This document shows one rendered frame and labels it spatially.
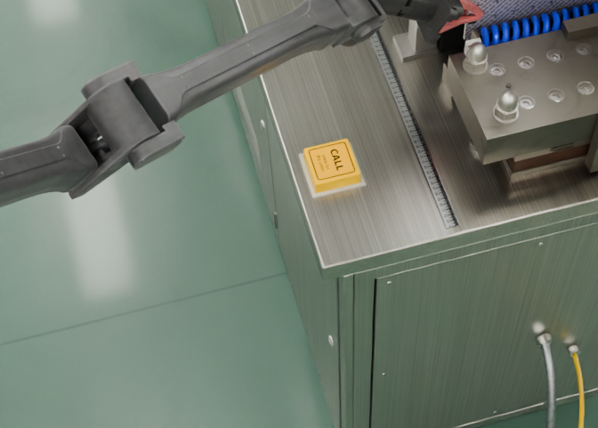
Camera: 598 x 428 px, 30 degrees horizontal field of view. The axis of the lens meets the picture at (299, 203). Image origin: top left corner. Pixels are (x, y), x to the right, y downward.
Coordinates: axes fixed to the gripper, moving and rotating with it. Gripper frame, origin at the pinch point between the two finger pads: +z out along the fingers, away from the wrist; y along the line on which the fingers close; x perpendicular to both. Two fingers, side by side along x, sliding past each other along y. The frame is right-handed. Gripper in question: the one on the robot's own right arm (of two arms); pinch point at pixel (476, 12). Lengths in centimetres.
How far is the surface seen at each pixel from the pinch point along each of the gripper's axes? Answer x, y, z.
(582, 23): 6.1, 5.3, 13.1
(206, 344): -116, -14, 11
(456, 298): -36.3, 25.4, 10.9
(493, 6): 1.9, 0.2, 1.7
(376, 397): -69, 25, 15
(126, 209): -122, -55, 2
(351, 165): -23.1, 11.6, -12.4
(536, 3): 4.2, 0.3, 8.2
